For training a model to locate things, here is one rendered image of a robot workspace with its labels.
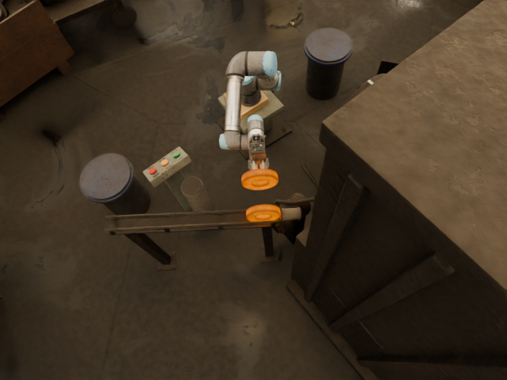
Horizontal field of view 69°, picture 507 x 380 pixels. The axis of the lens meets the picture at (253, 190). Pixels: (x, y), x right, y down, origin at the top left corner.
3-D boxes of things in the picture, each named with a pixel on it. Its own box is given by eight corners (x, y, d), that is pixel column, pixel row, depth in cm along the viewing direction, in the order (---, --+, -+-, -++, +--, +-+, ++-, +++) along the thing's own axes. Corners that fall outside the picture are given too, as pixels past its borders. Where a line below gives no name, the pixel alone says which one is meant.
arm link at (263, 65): (258, 72, 232) (244, 47, 178) (282, 72, 230) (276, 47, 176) (257, 92, 233) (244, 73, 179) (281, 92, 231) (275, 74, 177)
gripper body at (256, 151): (247, 153, 157) (247, 133, 164) (250, 167, 163) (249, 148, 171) (265, 151, 156) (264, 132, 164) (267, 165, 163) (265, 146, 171)
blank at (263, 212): (267, 225, 180) (267, 218, 181) (287, 213, 168) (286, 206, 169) (240, 220, 172) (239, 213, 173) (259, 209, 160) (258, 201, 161)
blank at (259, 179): (280, 174, 152) (279, 167, 153) (241, 176, 151) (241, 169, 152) (276, 189, 166) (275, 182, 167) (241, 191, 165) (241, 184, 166)
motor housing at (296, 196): (307, 235, 238) (314, 204, 189) (281, 257, 233) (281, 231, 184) (293, 221, 242) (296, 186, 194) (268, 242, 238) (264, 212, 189)
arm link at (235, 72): (222, 47, 181) (217, 147, 178) (245, 47, 179) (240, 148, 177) (227, 56, 192) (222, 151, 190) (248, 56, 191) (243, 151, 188)
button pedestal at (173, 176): (211, 203, 252) (191, 158, 195) (182, 225, 247) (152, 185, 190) (198, 186, 257) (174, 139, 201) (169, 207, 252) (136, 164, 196)
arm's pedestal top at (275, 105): (218, 101, 254) (217, 97, 250) (256, 78, 259) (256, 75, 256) (244, 133, 242) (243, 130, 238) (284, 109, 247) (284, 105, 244)
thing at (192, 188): (221, 219, 246) (207, 187, 199) (207, 231, 244) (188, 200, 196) (210, 206, 250) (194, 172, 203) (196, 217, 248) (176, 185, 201)
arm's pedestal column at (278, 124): (216, 122, 278) (210, 100, 255) (260, 96, 285) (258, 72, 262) (246, 160, 263) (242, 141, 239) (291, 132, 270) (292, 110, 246)
